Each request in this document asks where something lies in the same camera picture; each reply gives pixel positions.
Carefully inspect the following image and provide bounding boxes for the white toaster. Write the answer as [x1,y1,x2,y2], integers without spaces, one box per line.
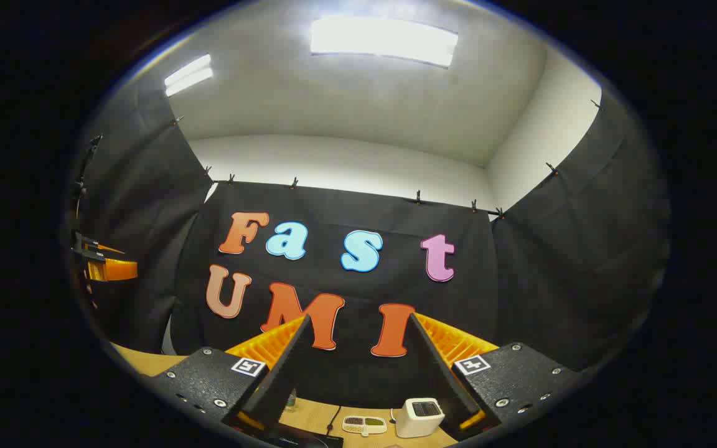
[395,398,446,439]

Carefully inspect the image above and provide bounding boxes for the small ceiling light panel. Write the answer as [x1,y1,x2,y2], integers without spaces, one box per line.
[164,54,214,97]

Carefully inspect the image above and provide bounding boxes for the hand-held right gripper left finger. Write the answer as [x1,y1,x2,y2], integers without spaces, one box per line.
[147,314,314,436]

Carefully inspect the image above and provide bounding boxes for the large ceiling light panel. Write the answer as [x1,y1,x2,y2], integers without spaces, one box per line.
[310,16,459,68]

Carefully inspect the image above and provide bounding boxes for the black backdrop cloth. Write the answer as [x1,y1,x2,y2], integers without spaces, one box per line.
[69,81,670,411]

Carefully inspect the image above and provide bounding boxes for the row of black cloth clips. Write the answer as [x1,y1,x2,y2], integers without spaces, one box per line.
[171,100,605,220]

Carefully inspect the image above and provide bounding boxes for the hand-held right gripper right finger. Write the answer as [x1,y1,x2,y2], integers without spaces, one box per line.
[408,312,583,441]

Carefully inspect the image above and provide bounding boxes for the white divided dish of grains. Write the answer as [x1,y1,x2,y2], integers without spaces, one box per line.
[342,415,388,435]

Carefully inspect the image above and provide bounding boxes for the black induction cooktop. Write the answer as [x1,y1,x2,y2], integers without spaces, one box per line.
[265,429,344,448]

